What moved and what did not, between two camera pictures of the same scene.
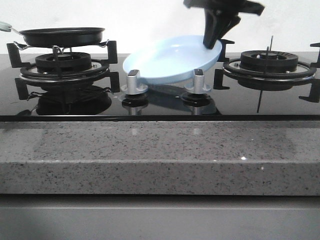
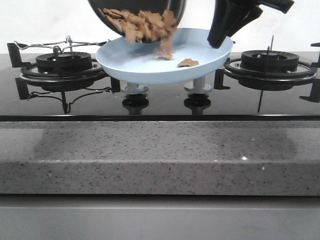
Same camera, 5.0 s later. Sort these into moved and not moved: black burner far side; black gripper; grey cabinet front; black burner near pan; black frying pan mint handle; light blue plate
Moved: light blue plate; black gripper; black frying pan mint handle
Not moved: black burner near pan; grey cabinet front; black burner far side
